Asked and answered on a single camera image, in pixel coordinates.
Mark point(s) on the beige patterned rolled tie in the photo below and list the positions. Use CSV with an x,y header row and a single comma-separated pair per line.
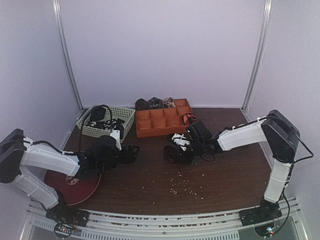
x,y
168,103

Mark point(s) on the orange navy rolled tie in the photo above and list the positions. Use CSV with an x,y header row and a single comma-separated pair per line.
x,y
188,118

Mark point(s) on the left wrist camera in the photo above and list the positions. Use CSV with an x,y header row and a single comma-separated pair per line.
x,y
106,148

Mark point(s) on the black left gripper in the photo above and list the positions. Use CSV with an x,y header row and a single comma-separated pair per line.
x,y
129,156

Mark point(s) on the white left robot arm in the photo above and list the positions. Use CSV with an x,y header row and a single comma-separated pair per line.
x,y
18,153

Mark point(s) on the brown patterned rolled tie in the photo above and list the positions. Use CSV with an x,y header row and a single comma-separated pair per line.
x,y
141,105

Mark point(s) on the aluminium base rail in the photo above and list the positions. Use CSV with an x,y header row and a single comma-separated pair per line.
x,y
223,225

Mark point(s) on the aluminium corner post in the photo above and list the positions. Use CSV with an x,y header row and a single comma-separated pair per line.
x,y
260,51
66,57

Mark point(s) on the black white floral tie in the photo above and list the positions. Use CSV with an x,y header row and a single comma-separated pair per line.
x,y
111,124

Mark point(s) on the black rolled tie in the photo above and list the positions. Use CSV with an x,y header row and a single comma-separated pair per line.
x,y
97,113

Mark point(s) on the round red tray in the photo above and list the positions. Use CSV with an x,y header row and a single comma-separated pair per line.
x,y
74,190

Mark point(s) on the pale green plastic basket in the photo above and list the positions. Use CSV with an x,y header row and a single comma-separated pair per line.
x,y
126,114

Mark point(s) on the red navy striped tie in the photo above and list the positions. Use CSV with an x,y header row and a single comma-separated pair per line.
x,y
171,154

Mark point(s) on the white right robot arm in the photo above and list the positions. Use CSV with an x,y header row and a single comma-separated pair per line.
x,y
273,130

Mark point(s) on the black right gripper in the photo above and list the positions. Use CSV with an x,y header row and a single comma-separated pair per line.
x,y
182,153

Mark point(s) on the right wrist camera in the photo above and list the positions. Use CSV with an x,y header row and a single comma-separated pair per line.
x,y
198,133

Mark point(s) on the aluminium corner post left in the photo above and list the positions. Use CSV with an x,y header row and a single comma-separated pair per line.
x,y
66,57

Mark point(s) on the aluminium corner post right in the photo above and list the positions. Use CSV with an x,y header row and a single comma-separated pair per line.
x,y
260,51

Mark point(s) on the orange wooden divider tray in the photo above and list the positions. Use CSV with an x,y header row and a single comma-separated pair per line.
x,y
163,121

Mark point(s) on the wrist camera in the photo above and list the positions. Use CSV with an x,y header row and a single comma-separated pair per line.
x,y
106,148
198,133

